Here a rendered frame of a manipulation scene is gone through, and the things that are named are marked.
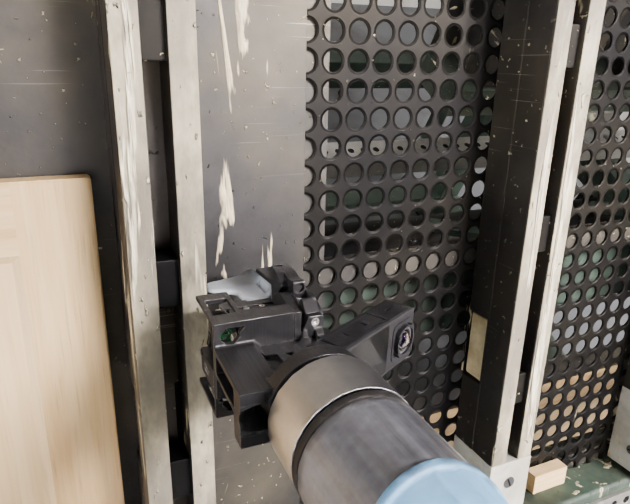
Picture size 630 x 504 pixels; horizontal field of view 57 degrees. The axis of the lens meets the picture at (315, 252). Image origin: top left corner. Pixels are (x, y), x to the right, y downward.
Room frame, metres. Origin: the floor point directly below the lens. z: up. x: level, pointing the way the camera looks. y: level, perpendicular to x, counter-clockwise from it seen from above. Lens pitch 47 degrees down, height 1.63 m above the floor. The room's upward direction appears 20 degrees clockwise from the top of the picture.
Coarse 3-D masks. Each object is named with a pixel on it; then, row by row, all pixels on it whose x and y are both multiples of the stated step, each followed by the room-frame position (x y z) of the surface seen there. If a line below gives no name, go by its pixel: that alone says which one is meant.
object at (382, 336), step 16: (384, 304) 0.29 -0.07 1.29; (400, 304) 0.30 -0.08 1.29; (352, 320) 0.26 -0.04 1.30; (368, 320) 0.26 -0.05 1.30; (384, 320) 0.27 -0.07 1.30; (400, 320) 0.28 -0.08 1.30; (336, 336) 0.24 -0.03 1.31; (352, 336) 0.24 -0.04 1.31; (368, 336) 0.24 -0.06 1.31; (384, 336) 0.26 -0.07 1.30; (400, 336) 0.27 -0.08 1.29; (352, 352) 0.23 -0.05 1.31; (368, 352) 0.24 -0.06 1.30; (384, 352) 0.25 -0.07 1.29; (400, 352) 0.27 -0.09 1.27; (384, 368) 0.25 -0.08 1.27
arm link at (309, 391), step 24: (336, 360) 0.18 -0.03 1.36; (360, 360) 0.19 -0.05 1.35; (288, 384) 0.17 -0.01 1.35; (312, 384) 0.16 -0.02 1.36; (336, 384) 0.16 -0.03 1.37; (360, 384) 0.17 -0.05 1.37; (384, 384) 0.17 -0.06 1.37; (288, 408) 0.15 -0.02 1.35; (312, 408) 0.15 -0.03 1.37; (288, 432) 0.14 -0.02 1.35; (288, 456) 0.13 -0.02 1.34
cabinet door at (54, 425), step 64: (0, 192) 0.26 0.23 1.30; (64, 192) 0.29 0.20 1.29; (0, 256) 0.24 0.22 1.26; (64, 256) 0.26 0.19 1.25; (0, 320) 0.21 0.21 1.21; (64, 320) 0.23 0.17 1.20; (0, 384) 0.18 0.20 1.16; (64, 384) 0.20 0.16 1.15; (0, 448) 0.15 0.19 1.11; (64, 448) 0.17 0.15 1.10
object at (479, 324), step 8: (472, 320) 0.46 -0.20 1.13; (480, 320) 0.45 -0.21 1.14; (472, 328) 0.45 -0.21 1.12; (480, 328) 0.45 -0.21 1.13; (472, 336) 0.45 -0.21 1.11; (480, 336) 0.44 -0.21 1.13; (472, 344) 0.44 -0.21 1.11; (480, 344) 0.44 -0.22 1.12; (472, 352) 0.44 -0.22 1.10; (480, 352) 0.43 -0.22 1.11; (472, 360) 0.43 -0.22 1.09; (480, 360) 0.42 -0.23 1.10; (472, 368) 0.43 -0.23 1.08; (480, 368) 0.42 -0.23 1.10
